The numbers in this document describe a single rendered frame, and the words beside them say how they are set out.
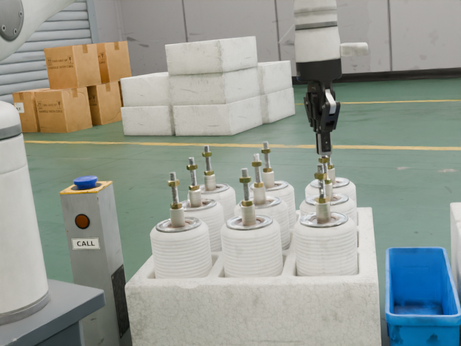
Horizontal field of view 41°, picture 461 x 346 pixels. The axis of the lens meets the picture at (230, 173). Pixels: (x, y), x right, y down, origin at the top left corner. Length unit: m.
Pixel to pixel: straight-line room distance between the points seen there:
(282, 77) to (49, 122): 1.73
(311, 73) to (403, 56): 5.16
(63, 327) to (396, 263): 0.77
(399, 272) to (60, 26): 6.29
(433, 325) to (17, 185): 0.63
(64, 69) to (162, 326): 3.81
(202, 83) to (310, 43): 2.61
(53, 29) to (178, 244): 6.27
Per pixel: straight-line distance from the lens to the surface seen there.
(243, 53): 3.70
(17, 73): 6.83
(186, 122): 3.70
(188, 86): 3.67
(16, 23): 0.62
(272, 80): 3.98
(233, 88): 3.61
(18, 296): 0.63
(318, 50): 1.02
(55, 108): 4.61
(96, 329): 1.16
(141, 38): 7.79
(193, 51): 3.61
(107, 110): 4.83
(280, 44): 6.68
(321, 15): 1.02
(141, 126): 3.94
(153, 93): 3.87
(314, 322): 0.96
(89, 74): 4.72
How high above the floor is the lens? 0.54
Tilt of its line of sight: 12 degrees down
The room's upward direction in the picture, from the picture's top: 6 degrees counter-clockwise
